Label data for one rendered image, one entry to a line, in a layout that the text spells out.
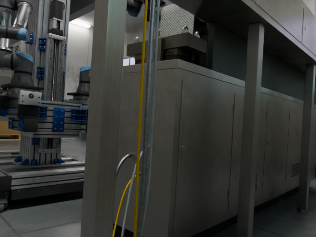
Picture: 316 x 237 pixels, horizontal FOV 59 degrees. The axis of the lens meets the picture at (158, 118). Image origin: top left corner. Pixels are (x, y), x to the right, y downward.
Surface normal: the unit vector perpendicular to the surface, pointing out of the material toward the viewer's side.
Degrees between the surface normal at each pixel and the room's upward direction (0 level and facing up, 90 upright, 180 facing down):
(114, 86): 90
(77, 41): 90
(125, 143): 90
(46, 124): 90
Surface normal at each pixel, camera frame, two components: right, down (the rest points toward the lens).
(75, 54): 0.68, 0.04
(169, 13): -0.67, -0.04
